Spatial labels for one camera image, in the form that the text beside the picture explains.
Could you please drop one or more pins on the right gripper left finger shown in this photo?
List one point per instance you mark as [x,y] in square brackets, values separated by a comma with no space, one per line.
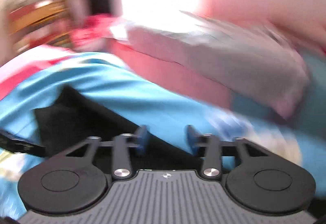
[69,182]

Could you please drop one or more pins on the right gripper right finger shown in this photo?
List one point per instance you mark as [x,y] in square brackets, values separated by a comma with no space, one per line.
[252,176]

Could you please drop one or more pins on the black pants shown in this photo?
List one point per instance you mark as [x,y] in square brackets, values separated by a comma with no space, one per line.
[73,117]

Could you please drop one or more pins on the blue floral bed sheet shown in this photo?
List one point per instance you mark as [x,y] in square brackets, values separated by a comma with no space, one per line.
[36,78]

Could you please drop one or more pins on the wooden shelf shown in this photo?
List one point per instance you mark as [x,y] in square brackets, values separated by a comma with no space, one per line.
[42,23]

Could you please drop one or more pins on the grey pink blanket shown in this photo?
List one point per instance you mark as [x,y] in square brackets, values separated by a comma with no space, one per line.
[208,59]

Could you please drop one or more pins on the pink folded clothes pile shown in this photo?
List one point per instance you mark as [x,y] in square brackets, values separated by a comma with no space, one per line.
[95,34]

